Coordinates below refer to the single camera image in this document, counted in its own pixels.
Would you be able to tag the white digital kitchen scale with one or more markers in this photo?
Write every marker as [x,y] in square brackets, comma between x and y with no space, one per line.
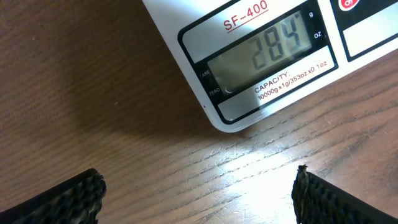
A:
[247,59]

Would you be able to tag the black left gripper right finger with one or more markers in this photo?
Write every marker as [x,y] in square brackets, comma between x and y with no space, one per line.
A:
[317,201]

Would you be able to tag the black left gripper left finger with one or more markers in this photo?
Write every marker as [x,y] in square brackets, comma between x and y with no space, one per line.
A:
[76,200]

